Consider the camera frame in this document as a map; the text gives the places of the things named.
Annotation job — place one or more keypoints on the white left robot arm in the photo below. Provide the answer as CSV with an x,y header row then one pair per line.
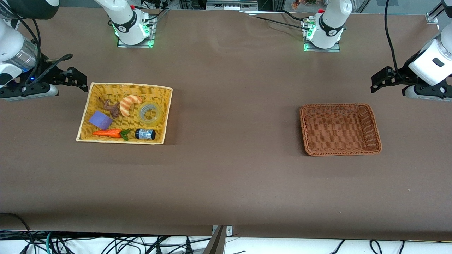
x,y
330,24

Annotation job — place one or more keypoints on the brown toy figure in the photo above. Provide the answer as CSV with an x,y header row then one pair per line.
x,y
113,109

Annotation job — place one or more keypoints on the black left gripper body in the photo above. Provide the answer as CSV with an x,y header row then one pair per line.
x,y
398,76

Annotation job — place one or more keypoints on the grey metal device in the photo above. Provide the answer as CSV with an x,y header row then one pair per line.
x,y
231,5

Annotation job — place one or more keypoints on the aluminium frame profile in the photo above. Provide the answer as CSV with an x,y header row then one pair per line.
x,y
435,14

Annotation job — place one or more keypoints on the striped toy croissant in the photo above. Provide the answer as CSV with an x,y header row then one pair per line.
x,y
125,106

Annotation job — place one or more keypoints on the brown wicker basket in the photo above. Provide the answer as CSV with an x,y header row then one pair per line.
x,y
339,130

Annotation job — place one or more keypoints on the yellow wicker basket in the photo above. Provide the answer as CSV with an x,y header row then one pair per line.
x,y
155,92

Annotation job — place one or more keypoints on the small metal table bracket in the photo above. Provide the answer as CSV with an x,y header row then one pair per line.
x,y
229,230

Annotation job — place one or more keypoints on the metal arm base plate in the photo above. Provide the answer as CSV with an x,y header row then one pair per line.
x,y
335,49
122,44

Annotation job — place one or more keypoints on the purple foam block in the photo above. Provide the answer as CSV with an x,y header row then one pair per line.
x,y
100,120

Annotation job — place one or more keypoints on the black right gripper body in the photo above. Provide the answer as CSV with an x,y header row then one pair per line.
x,y
48,73

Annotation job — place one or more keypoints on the small black jar blue label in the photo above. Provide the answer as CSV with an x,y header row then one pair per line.
x,y
144,134

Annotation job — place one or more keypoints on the dark metal pole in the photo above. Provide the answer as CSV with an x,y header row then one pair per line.
x,y
216,243

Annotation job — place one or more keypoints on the orange toy carrot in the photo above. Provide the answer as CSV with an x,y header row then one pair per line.
x,y
107,133

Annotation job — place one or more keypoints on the clear yellowish tape roll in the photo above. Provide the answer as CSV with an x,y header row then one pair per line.
x,y
156,121

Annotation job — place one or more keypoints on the orange background object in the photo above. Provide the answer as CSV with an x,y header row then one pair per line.
x,y
307,3

